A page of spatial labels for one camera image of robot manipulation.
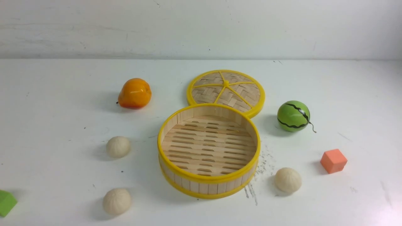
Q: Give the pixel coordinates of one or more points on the white bun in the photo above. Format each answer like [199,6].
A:
[288,180]
[117,201]
[118,147]

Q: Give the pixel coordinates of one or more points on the yellow rimmed bamboo steamer tray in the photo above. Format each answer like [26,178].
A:
[208,151]

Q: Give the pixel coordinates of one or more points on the yellow woven bamboo steamer lid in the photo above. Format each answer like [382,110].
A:
[227,87]

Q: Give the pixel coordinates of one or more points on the orange toy pear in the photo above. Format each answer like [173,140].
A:
[135,94]

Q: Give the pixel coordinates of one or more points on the green toy watermelon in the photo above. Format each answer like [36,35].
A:
[294,116]

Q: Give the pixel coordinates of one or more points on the orange foam cube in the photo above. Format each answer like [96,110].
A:
[333,161]

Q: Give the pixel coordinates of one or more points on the green foam block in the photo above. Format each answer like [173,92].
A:
[7,202]

